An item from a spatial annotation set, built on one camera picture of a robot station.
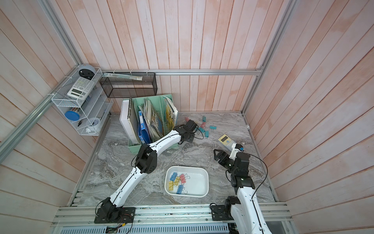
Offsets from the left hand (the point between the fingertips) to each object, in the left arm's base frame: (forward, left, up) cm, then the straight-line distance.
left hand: (188, 137), depth 105 cm
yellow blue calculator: (-4, -27, +2) cm, 28 cm away
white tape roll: (-6, +57, +22) cm, 62 cm away
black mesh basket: (+29, +52, +22) cm, 64 cm away
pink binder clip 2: (-30, +4, +1) cm, 30 cm away
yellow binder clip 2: (-32, +8, +1) cm, 33 cm away
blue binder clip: (-29, +10, +1) cm, 31 cm away
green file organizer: (0, +24, +22) cm, 32 cm away
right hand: (-18, -16, +13) cm, 28 cm away
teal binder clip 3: (+7, -10, 0) cm, 13 cm away
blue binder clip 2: (-36, +6, +1) cm, 37 cm away
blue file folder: (-6, +30, +12) cm, 32 cm away
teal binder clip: (+18, -13, +1) cm, 22 cm away
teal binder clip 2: (+8, -19, +2) cm, 20 cm away
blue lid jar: (-7, +65, +30) cm, 71 cm away
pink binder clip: (+10, -11, +3) cm, 15 cm away
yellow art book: (+2, +11, +24) cm, 27 cm away
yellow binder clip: (-34, +11, +1) cm, 35 cm away
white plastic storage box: (-35, -4, +2) cm, 35 cm away
